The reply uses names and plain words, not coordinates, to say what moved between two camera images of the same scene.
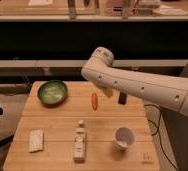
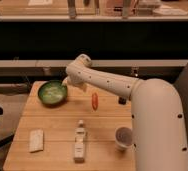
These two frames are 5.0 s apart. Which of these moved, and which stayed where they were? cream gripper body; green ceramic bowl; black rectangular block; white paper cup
Moved: cream gripper body
Stayed: black rectangular block; green ceramic bowl; white paper cup
